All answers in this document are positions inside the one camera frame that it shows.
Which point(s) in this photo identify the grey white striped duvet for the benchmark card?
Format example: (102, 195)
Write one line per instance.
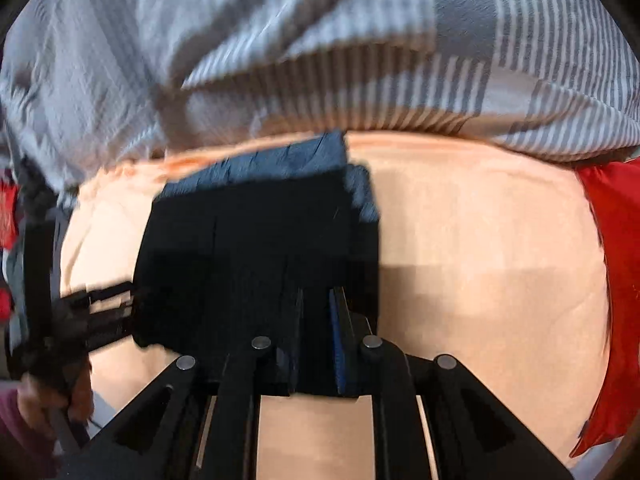
(300, 35)

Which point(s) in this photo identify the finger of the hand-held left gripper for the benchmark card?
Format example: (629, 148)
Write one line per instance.
(110, 327)
(107, 291)

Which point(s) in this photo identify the person's left forearm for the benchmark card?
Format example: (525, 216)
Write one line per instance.
(17, 435)

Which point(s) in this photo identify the person's left hand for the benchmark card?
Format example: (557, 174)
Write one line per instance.
(37, 407)

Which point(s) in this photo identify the dark pants with grey waistband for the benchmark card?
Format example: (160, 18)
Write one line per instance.
(225, 260)

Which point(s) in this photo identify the peach blanket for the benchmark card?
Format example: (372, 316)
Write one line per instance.
(475, 260)

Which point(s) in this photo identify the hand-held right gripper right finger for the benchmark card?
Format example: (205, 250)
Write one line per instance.
(339, 350)

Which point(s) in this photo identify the red cloth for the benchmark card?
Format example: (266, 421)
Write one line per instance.
(620, 260)
(7, 215)

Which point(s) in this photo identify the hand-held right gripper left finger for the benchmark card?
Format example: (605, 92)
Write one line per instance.
(292, 355)

